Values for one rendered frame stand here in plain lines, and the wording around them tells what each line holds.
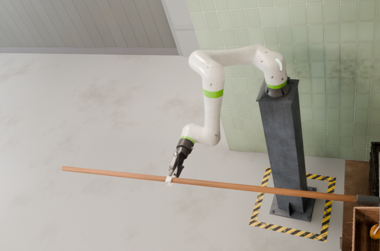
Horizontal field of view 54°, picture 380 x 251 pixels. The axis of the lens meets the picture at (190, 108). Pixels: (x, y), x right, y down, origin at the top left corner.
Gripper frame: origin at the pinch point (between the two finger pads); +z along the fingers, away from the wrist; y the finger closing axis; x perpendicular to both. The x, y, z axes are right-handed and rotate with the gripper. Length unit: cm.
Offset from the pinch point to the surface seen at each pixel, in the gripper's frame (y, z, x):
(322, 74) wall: 24, -119, -67
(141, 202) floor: 116, -47, 88
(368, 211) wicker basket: 45, -25, -99
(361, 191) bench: 59, -47, -95
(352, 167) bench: 59, -66, -90
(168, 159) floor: 116, -99, 80
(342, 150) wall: 106, -119, -80
